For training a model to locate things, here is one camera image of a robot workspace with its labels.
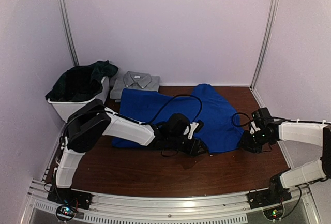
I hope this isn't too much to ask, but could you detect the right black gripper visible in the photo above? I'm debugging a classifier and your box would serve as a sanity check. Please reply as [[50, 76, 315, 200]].
[[237, 130, 272, 154]]

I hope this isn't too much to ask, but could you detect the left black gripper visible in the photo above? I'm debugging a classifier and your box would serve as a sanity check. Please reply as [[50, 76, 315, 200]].
[[168, 135, 207, 157]]

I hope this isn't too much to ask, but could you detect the blue t-shirt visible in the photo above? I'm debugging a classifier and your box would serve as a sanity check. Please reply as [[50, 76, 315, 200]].
[[119, 84, 244, 153]]

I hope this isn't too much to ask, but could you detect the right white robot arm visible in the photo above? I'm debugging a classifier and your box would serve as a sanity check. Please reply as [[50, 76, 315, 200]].
[[238, 107, 330, 204]]

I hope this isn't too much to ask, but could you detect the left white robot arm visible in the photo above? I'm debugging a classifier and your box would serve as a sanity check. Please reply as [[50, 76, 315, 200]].
[[53, 100, 207, 205]]

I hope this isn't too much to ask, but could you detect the white plastic laundry bin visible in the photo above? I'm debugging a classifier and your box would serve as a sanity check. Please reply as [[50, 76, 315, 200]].
[[47, 77, 110, 122]]

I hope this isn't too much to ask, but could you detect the folded grey button shirt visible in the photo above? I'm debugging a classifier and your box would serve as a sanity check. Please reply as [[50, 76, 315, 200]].
[[110, 71, 160, 102]]

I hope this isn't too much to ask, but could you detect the dark green plaid shirt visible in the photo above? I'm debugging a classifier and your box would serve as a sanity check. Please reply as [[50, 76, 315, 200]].
[[45, 61, 118, 102]]

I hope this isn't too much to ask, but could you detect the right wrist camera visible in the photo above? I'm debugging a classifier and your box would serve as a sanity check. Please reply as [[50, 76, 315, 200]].
[[248, 121, 261, 134]]

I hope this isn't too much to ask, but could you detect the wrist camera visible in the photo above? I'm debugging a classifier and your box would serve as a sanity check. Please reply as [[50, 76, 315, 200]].
[[248, 121, 261, 134], [183, 120, 204, 140]]

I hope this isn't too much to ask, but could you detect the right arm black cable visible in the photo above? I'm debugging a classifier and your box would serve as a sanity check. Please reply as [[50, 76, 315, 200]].
[[231, 112, 255, 129]]

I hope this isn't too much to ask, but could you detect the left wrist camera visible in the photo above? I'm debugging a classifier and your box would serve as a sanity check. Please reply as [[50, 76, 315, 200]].
[[183, 120, 204, 140]]

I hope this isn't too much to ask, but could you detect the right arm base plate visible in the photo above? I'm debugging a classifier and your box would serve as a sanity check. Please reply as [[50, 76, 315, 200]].
[[246, 188, 292, 209]]

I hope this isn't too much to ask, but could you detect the front aluminium rail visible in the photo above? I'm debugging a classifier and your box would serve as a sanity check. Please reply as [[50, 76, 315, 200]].
[[25, 180, 316, 224]]

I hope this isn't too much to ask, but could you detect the right aluminium frame post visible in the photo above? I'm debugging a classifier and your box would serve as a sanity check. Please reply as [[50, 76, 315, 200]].
[[250, 0, 279, 91]]

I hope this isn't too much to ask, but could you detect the aluminium frame post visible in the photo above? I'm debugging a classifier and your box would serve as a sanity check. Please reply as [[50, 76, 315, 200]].
[[250, 0, 279, 91], [58, 0, 79, 67]]

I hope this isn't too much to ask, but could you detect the left aluminium frame post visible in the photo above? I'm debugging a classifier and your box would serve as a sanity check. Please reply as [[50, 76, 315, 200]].
[[58, 0, 79, 67]]

